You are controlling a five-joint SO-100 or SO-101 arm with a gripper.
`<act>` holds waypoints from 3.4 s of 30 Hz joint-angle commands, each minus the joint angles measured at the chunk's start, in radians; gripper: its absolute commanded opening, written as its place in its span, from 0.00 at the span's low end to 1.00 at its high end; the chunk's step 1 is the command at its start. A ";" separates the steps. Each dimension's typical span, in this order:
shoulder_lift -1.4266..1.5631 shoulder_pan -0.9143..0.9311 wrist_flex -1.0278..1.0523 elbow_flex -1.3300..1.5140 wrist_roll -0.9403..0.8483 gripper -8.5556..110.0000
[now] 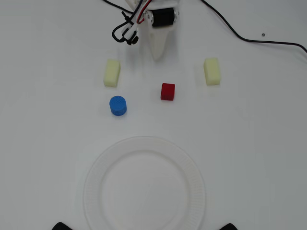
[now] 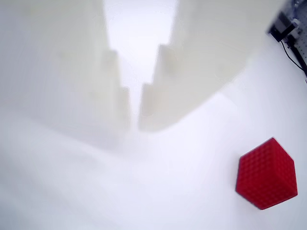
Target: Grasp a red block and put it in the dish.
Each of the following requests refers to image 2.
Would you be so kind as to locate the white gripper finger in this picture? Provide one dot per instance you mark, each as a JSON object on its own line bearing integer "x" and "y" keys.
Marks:
{"x": 60, "y": 72}
{"x": 204, "y": 48}

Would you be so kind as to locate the red studded cube block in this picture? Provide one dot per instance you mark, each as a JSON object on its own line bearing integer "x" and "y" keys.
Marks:
{"x": 266, "y": 175}

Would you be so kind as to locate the black electronic device box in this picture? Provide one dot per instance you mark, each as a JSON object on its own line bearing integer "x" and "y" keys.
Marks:
{"x": 283, "y": 24}

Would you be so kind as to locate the white perforated board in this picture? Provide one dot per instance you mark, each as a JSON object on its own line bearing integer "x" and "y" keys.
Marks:
{"x": 302, "y": 51}

